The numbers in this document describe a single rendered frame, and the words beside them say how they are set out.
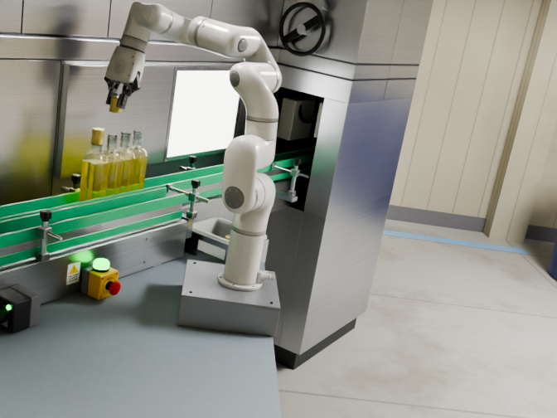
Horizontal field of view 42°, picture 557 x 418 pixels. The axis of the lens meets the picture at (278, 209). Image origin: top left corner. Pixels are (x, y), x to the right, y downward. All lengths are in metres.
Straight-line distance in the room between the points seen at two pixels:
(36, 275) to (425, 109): 4.35
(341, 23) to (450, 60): 2.96
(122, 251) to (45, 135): 0.41
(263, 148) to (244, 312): 0.43
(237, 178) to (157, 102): 0.74
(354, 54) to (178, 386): 1.68
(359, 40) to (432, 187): 3.23
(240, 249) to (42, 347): 0.56
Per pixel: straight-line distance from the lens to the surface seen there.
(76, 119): 2.24
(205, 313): 1.91
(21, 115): 2.15
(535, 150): 6.04
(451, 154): 5.98
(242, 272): 1.96
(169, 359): 1.76
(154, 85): 2.46
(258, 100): 1.85
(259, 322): 1.92
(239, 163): 1.82
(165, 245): 2.27
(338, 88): 2.95
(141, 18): 2.12
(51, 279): 1.96
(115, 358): 1.75
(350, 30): 2.93
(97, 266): 2.00
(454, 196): 6.08
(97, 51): 2.26
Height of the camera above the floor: 1.62
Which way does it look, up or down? 17 degrees down
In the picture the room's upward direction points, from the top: 10 degrees clockwise
